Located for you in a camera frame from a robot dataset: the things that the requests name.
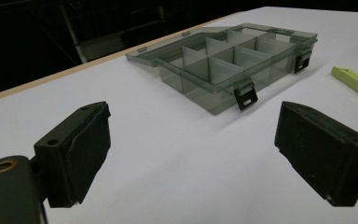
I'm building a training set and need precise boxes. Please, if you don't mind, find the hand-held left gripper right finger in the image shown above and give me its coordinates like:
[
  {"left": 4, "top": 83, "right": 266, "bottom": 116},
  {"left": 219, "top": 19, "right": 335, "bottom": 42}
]
[{"left": 273, "top": 100, "right": 358, "bottom": 207}]

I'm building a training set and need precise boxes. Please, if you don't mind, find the light green plastic clip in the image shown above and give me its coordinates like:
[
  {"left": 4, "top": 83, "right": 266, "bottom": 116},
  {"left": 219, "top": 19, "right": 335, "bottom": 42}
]
[{"left": 330, "top": 65, "right": 358, "bottom": 102}]

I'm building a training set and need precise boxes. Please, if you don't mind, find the clear grey compartment organizer box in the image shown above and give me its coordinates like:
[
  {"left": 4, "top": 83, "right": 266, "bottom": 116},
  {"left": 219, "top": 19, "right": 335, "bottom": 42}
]
[{"left": 125, "top": 22, "right": 319, "bottom": 117}]

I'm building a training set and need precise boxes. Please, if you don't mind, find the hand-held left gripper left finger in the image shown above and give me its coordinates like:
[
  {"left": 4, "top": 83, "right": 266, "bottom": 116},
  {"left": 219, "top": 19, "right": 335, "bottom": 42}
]
[{"left": 33, "top": 101, "right": 112, "bottom": 209}]

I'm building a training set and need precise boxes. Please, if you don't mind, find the metal stand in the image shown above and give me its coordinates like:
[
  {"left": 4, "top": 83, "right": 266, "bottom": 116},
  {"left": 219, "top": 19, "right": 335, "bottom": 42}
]
[{"left": 59, "top": 3, "right": 90, "bottom": 64}]

